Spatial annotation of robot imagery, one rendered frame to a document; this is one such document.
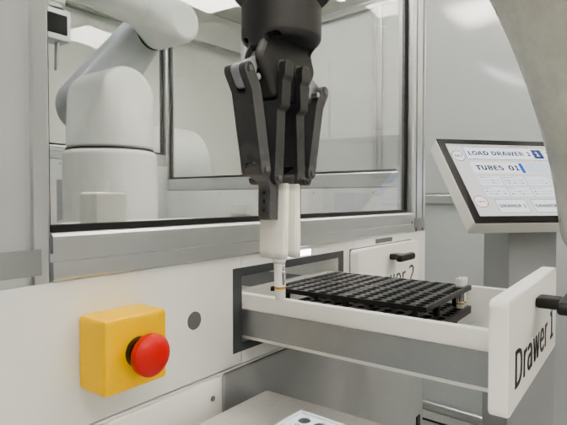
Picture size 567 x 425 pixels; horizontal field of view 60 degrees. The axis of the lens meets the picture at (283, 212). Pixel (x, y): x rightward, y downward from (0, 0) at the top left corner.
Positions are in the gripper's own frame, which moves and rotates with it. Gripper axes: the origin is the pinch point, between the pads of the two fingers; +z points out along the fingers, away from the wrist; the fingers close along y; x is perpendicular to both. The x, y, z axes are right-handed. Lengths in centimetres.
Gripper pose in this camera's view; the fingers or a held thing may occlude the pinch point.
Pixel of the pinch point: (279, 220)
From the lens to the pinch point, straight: 46.6
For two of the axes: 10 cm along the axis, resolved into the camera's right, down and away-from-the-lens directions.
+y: 6.1, -0.2, 7.9
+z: -0.1, 10.0, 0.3
